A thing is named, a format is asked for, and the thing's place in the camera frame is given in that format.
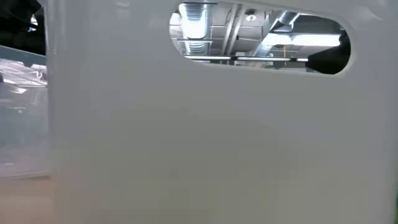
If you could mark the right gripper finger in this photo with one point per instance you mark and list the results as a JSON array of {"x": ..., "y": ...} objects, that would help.
[{"x": 332, "y": 62}]

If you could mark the clear plastic basket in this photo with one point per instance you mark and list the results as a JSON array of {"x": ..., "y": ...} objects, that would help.
[{"x": 21, "y": 124}]

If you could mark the white plastic basket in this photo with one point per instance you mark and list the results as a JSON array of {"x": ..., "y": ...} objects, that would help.
[{"x": 199, "y": 140}]

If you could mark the bright ceiling light panel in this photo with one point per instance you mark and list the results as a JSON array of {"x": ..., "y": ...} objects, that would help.
[{"x": 311, "y": 40}]

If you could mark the round white ceiling device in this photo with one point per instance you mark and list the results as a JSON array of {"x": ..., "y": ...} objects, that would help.
[{"x": 250, "y": 18}]

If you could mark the smooth silver ventilation duct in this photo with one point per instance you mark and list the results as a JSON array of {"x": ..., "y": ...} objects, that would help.
[{"x": 286, "y": 18}]

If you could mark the suspended linear light rail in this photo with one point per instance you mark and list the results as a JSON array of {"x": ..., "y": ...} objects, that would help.
[{"x": 264, "y": 58}]

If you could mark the ribbed silver ventilation duct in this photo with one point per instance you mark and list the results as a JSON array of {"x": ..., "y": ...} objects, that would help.
[{"x": 194, "y": 28}]

